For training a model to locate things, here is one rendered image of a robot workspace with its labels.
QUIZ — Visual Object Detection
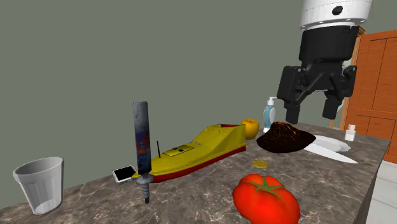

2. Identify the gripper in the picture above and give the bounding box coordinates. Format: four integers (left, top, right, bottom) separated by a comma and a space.
276, 25, 361, 125

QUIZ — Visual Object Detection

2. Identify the blue soap dispenser bottle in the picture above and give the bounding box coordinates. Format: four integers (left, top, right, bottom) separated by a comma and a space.
263, 95, 279, 134

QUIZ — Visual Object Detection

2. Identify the orange wooden door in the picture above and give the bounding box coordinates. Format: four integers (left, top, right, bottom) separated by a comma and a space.
329, 25, 397, 165

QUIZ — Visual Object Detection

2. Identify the white smartphone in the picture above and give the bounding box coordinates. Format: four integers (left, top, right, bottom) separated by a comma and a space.
111, 165, 137, 186

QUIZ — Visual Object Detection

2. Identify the white plate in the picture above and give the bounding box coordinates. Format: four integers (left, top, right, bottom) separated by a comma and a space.
311, 134, 352, 153

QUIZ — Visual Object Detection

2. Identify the red tomato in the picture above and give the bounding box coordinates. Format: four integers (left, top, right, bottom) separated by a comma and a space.
232, 173, 302, 224

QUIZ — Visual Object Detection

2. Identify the yellow and red toy boat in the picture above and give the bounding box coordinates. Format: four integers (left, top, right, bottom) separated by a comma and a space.
131, 123, 249, 184

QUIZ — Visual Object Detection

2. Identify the dagger in dark sheath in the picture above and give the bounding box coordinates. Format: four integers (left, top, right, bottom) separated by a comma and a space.
132, 101, 155, 205

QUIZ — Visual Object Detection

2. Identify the white knife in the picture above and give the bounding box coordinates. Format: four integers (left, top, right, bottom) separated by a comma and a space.
303, 143, 359, 165

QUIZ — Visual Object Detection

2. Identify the dark lava rock mound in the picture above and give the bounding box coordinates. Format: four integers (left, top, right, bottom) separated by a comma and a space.
256, 120, 317, 155

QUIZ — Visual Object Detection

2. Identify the yellow flat chip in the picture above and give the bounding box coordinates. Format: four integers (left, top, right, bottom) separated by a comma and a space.
251, 159, 270, 169

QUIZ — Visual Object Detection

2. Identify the white salt shaker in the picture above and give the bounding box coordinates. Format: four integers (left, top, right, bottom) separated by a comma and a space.
344, 123, 357, 143

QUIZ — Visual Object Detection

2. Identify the yellow apple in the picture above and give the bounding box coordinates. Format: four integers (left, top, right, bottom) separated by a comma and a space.
240, 118, 260, 141

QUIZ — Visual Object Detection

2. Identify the white ribbed cup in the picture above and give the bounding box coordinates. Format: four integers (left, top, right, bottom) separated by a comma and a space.
12, 156, 66, 216

